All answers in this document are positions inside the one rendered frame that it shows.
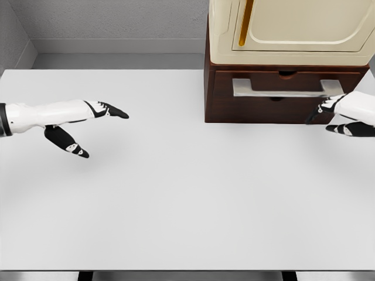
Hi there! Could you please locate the brown drawer without handle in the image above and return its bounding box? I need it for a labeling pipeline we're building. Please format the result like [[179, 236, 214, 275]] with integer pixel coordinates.
[[211, 95, 338, 118]]

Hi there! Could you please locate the silver drawer handle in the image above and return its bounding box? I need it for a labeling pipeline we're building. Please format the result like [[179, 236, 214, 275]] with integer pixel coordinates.
[[232, 77, 344, 98]]

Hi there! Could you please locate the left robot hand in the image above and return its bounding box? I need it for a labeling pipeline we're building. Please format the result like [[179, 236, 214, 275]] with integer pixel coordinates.
[[32, 99, 130, 159]]

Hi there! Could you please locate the dark brown wooden cabinet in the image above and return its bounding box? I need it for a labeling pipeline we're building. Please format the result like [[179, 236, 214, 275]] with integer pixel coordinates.
[[204, 25, 371, 124]]

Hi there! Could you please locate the cream appliance with door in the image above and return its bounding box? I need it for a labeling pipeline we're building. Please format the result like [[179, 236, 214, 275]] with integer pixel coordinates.
[[208, 0, 375, 66]]

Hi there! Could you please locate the gold door handle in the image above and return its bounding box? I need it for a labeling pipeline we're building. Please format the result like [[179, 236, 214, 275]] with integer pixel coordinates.
[[238, 0, 255, 48]]

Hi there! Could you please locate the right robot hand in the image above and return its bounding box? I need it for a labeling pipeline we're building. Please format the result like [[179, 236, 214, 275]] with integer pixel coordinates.
[[305, 91, 375, 138]]

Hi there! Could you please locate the brown drawer with silver handle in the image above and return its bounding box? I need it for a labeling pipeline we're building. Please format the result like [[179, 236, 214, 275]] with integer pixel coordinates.
[[213, 70, 362, 99]]

